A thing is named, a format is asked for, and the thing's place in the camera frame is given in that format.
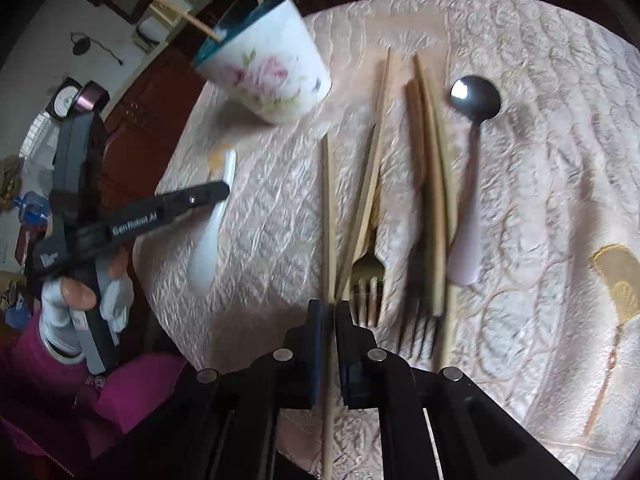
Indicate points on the white box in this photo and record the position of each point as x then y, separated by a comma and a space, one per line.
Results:
150, 30

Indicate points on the blue water bottle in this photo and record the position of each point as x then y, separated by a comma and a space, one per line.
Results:
32, 210

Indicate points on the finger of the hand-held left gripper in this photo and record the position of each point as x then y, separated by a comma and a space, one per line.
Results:
195, 198

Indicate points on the white ceramic spoon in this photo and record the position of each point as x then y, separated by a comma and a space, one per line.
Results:
207, 245

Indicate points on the round dial kitchen scale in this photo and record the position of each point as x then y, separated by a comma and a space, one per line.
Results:
62, 97

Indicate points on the cream quilted tablecloth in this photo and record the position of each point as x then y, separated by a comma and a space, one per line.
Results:
540, 210

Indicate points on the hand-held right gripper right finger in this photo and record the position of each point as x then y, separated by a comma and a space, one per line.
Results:
344, 365

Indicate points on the person's left forearm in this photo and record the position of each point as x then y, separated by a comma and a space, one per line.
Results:
30, 390

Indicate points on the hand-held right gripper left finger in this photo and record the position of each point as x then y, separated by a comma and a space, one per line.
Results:
316, 355

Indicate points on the person's left hand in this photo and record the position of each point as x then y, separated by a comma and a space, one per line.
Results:
57, 310

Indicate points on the floral white cup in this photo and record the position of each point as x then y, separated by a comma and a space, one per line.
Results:
280, 50

